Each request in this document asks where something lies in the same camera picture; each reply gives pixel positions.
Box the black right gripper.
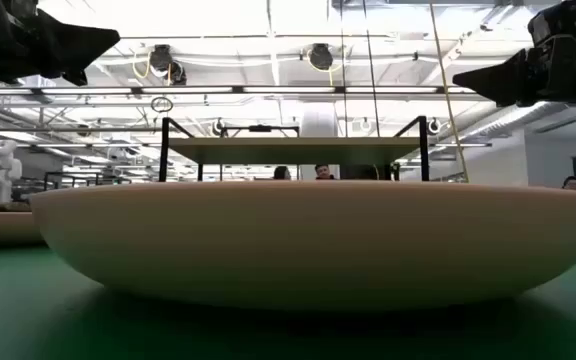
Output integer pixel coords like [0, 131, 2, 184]
[451, 0, 576, 109]

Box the wooden shelf with black legs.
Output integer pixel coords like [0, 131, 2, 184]
[158, 115, 430, 183]

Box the white humanoid robot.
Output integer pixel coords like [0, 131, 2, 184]
[0, 138, 24, 207]

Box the black background monitor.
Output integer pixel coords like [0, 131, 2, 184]
[339, 163, 381, 182]

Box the long ceiling light strip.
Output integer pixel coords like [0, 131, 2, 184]
[0, 85, 477, 97]

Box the green table mat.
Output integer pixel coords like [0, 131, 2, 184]
[0, 242, 576, 360]

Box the silver ventilation duct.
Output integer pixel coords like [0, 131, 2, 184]
[460, 101, 565, 145]

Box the yellow cable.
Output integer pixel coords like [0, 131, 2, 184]
[427, 0, 470, 183]

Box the black ceiling cord reel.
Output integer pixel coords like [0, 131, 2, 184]
[146, 43, 188, 86]
[307, 42, 335, 72]

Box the black cable with loop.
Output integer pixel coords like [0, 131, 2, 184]
[362, 0, 381, 138]

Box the thin black cable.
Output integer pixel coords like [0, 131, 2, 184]
[338, 0, 348, 138]

